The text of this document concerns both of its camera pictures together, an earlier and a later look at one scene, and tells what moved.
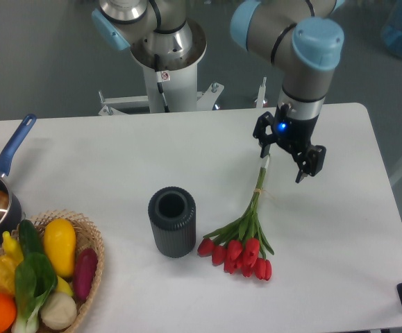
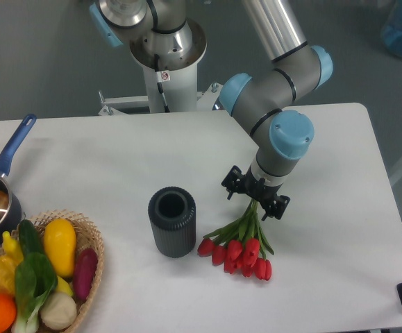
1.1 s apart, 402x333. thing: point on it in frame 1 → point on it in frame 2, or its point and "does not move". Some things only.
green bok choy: (35, 279) does not move
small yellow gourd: (11, 247) does not move
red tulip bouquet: (241, 245) does not move
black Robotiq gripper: (293, 134) → (265, 195)
